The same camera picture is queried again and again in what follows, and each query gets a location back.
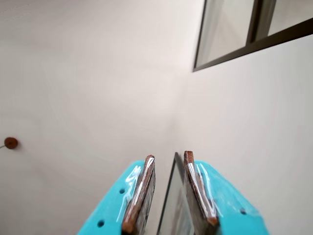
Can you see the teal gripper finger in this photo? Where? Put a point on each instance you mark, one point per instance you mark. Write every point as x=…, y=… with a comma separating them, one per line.
x=110, y=203
x=232, y=215

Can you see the brown ceiling rose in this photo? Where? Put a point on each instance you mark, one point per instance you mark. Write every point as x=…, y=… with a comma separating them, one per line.
x=11, y=142

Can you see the dark framed interior window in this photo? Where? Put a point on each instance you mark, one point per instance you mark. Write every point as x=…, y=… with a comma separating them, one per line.
x=269, y=41

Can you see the black framed wall picture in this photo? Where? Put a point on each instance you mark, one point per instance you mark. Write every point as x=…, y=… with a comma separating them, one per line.
x=176, y=208

